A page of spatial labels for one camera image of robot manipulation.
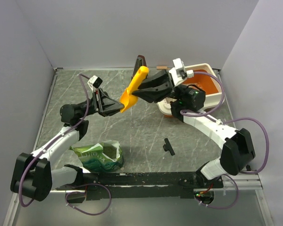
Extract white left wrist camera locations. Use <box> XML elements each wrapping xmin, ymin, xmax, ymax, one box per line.
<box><xmin>87</xmin><ymin>75</ymin><xmax>103</xmax><ymax>92</ymax></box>

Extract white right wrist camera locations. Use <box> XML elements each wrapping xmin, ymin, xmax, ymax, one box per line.
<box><xmin>168</xmin><ymin>58</ymin><xmax>194</xmax><ymax>87</ymax></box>

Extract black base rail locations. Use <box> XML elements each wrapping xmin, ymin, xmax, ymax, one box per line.
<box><xmin>57</xmin><ymin>171</ymin><xmax>224</xmax><ymax>200</ymax></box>

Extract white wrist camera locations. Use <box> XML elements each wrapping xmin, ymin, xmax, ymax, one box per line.
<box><xmin>168</xmin><ymin>58</ymin><xmax>194</xmax><ymax>87</ymax></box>
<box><xmin>87</xmin><ymin>75</ymin><xmax>103</xmax><ymax>92</ymax></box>

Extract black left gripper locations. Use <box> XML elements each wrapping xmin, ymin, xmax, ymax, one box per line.
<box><xmin>78</xmin><ymin>88</ymin><xmax>126</xmax><ymax>118</ymax></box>

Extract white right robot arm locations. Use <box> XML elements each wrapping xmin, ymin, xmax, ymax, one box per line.
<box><xmin>129</xmin><ymin>66</ymin><xmax>256</xmax><ymax>188</ymax></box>

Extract orange white litter box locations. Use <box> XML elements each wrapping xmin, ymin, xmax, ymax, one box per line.
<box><xmin>155</xmin><ymin>63</ymin><xmax>225</xmax><ymax>118</ymax></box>

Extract beige litter in box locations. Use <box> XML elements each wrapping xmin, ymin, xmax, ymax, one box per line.
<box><xmin>165</xmin><ymin>97</ymin><xmax>176</xmax><ymax>104</ymax></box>

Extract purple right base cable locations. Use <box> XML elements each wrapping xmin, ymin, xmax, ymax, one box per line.
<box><xmin>194</xmin><ymin>175</ymin><xmax>240</xmax><ymax>210</ymax></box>

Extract yellow plastic scoop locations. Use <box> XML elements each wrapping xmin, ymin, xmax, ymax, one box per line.
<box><xmin>119</xmin><ymin>66</ymin><xmax>149</xmax><ymax>113</ymax></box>

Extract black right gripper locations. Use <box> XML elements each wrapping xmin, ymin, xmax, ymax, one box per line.
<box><xmin>130</xmin><ymin>69</ymin><xmax>188</xmax><ymax>104</ymax></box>

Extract green litter bag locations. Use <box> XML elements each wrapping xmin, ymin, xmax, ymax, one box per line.
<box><xmin>70</xmin><ymin>140</ymin><xmax>124</xmax><ymax>173</ymax></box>

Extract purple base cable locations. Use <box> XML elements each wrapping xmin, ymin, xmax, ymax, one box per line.
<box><xmin>65</xmin><ymin>183</ymin><xmax>113</xmax><ymax>216</ymax></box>
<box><xmin>194</xmin><ymin>175</ymin><xmax>240</xmax><ymax>210</ymax></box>

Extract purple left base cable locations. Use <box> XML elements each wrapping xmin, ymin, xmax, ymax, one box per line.
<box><xmin>65</xmin><ymin>183</ymin><xmax>113</xmax><ymax>216</ymax></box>

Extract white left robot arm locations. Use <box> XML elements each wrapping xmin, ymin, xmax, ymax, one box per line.
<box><xmin>10</xmin><ymin>88</ymin><xmax>124</xmax><ymax>207</ymax></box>

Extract small wooden block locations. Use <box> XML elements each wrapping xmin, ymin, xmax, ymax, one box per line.
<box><xmin>156</xmin><ymin>66</ymin><xmax>168</xmax><ymax>70</ymax></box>

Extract black bag clip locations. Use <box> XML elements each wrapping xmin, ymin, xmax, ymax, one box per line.
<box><xmin>163</xmin><ymin>138</ymin><xmax>175</xmax><ymax>156</ymax></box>

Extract brown wooden metronome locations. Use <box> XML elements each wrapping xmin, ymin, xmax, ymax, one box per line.
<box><xmin>131</xmin><ymin>55</ymin><xmax>147</xmax><ymax>80</ymax></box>

